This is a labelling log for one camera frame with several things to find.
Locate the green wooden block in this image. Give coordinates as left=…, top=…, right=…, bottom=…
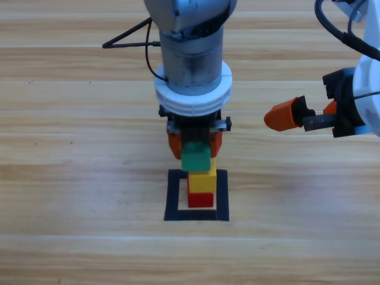
left=180, top=141, right=212, bottom=172

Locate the yellow wooden block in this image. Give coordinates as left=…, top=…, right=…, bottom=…
left=188, top=157, right=217, bottom=194

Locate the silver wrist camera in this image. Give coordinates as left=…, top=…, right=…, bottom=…
left=332, top=0, right=371, bottom=22

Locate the black tape square outline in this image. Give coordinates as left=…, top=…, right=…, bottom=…
left=163, top=169, right=230, bottom=223

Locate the red wooden block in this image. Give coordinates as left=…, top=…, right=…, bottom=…
left=186, top=178, right=215, bottom=208

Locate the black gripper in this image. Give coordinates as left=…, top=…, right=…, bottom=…
left=263, top=67, right=371, bottom=139
left=158, top=103, right=232, bottom=160

